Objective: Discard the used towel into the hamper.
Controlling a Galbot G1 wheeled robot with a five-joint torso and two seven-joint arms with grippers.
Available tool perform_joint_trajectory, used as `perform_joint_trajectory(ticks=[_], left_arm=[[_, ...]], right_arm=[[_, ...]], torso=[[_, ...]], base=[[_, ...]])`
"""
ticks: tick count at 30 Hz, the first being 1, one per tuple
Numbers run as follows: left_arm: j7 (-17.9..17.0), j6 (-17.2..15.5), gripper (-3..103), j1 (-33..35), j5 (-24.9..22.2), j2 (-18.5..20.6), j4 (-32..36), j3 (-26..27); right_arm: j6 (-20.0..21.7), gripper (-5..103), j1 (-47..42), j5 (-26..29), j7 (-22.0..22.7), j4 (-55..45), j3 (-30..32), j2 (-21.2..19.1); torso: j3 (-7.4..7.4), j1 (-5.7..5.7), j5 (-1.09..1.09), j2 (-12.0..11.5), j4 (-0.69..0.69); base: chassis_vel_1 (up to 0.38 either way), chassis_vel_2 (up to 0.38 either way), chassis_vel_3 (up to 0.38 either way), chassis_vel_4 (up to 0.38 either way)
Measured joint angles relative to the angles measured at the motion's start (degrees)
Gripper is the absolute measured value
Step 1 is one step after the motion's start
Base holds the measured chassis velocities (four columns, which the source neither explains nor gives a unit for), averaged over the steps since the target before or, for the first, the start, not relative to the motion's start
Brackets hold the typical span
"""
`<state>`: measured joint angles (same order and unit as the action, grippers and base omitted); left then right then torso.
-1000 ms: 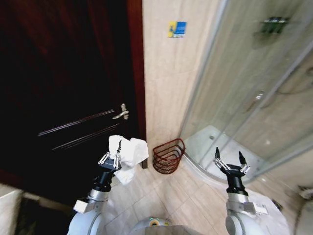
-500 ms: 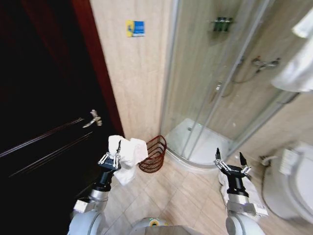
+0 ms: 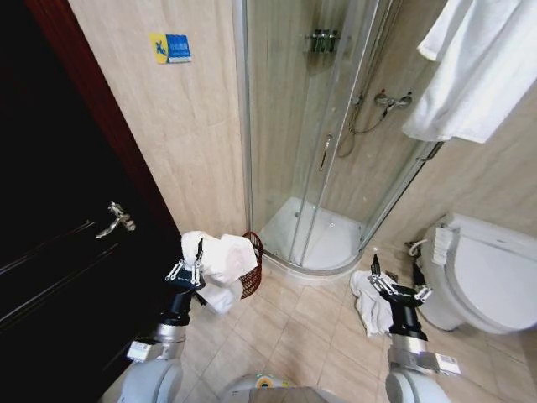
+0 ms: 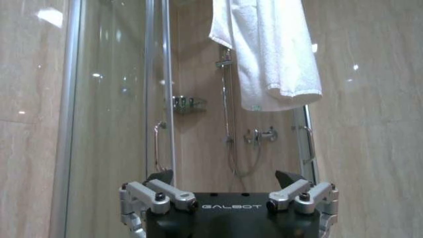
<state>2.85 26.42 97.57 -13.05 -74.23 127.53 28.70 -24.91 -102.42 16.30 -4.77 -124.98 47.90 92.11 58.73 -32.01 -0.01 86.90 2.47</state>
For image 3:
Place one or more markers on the crumpled white used towel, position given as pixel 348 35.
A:
pixel 369 308

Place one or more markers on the dark wooden door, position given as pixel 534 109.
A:
pixel 54 210

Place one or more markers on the white hanging bath towel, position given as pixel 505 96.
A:
pixel 474 84

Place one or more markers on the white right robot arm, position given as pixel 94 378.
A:
pixel 413 378

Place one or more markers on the white toilet control panel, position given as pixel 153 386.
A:
pixel 441 245

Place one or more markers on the large white draped towel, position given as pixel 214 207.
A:
pixel 226 264

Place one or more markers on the white robot front shell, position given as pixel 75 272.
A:
pixel 272 388

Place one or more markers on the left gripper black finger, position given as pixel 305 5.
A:
pixel 175 270
pixel 197 268

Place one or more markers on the white toilet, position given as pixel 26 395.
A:
pixel 491 273

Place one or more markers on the glass shower enclosure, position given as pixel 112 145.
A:
pixel 289 126

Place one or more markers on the chrome shower mixer valve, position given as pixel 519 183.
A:
pixel 392 102

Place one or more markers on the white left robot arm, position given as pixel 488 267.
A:
pixel 147 378

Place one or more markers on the blue yellow slip warning sign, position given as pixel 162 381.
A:
pixel 172 48

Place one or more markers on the white shower tray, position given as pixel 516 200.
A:
pixel 323 247

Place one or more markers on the dark green toiletry bottle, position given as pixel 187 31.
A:
pixel 324 40
pixel 316 40
pixel 332 41

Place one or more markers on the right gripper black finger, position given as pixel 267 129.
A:
pixel 423 292
pixel 379 282

